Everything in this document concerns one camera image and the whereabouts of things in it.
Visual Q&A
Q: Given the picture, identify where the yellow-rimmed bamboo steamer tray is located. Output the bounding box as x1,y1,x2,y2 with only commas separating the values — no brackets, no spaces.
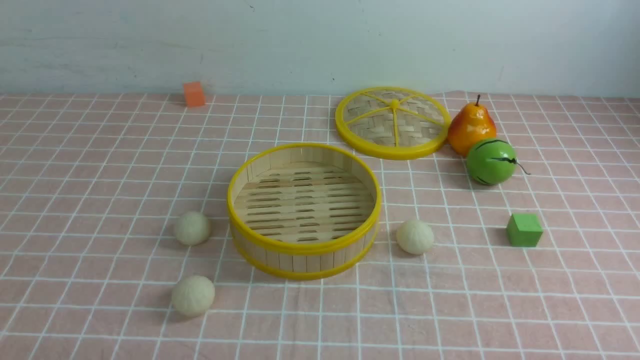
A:
226,143,383,281

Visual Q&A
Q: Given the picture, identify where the pink checkered tablecloth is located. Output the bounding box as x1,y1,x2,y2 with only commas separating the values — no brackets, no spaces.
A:
0,93,640,360

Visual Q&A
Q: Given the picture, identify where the orange toy pear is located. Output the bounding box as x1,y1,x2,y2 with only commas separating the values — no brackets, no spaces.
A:
446,94,498,158

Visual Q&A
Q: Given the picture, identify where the yellow-rimmed bamboo steamer lid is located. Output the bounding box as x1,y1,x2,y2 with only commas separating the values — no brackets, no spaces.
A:
334,86,451,161

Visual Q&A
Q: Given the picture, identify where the green toy watermelon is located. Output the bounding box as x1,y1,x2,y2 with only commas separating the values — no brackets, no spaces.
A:
466,137,531,186

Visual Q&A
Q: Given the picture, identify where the white steamed bun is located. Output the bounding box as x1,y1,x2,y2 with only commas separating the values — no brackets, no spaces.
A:
173,210,212,247
171,275,215,318
395,219,435,255

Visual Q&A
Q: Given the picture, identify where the orange cube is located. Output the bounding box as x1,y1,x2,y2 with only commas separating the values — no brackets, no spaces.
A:
182,80,206,109

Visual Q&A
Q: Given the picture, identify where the green cube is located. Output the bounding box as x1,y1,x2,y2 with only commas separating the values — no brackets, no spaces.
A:
506,212,544,248

